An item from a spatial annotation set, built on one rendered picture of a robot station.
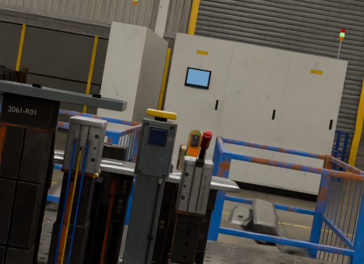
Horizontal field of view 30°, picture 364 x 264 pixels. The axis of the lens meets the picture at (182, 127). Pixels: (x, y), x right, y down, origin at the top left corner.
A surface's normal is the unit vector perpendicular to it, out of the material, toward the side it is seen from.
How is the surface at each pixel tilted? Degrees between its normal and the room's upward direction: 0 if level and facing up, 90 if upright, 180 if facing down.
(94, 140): 90
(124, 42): 90
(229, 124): 90
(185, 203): 90
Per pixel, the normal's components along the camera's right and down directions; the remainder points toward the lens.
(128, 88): -0.11, 0.04
